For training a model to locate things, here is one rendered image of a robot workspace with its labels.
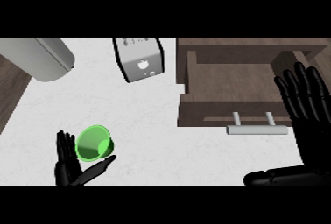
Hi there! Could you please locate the brown wooden drawer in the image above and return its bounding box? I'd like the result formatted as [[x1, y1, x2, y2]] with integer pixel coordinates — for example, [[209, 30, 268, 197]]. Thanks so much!
[[176, 50, 314, 128]]

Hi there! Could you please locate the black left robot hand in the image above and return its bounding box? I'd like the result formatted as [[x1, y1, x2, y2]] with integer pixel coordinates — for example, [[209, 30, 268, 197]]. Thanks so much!
[[54, 129, 119, 187]]

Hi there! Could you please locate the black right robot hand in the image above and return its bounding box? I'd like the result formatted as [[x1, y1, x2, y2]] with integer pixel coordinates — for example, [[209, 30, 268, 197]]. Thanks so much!
[[243, 61, 331, 187]]

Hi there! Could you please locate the pale grey rounded appliance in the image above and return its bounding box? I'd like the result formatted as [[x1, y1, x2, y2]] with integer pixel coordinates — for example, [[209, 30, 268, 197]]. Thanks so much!
[[0, 38, 77, 83]]

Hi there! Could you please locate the grey drawer handle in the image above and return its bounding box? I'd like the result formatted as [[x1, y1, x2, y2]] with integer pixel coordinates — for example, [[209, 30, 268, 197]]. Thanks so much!
[[227, 111, 290, 136]]

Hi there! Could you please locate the brown wooden cabinet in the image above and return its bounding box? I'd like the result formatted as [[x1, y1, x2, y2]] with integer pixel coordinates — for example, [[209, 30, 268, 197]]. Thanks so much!
[[176, 38, 331, 97]]

